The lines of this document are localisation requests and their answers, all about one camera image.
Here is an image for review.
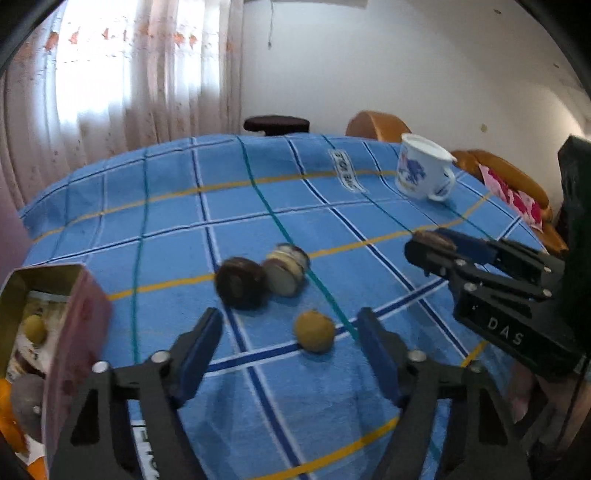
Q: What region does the dark whole mangosteen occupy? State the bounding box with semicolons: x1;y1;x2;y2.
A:
215;257;269;310

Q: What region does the sheer floral curtain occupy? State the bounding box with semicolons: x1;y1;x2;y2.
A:
0;0;245;210

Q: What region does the pink floral cloth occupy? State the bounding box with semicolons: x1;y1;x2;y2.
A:
478;165;543;232

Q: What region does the printed card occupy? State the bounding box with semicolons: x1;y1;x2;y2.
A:
11;290;72;370

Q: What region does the dark wooden stool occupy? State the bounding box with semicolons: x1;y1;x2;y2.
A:
243;115;311;137

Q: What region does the brown leather armchair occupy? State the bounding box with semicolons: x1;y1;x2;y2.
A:
345;111;413;145

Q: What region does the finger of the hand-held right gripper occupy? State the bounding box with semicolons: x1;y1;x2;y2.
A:
405;234;551;302
438;228;565;288

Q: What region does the purple round fruit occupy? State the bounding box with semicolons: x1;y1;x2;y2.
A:
10;374;47;441

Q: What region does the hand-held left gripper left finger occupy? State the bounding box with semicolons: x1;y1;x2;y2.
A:
48;307;225;480

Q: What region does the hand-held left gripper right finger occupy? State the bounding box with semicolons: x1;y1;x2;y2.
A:
357;307;532;480

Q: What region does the brown leather sofa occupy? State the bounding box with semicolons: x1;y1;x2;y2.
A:
450;148;568;257

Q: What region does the small orange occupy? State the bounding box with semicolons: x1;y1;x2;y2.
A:
25;450;49;478
0;376;26;455

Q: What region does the white cup with blue print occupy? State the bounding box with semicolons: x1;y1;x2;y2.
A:
394;133;459;202

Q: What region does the pink metal tin box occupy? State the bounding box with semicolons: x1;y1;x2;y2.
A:
0;263;114;462

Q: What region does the pink plastic pitcher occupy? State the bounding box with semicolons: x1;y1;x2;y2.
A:
0;178;31;273

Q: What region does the blue plaid tablecloth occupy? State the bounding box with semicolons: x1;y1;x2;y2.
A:
18;134;546;480

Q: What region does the yellow longan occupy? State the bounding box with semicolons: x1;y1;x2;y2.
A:
294;310;336;354
23;315;48;344

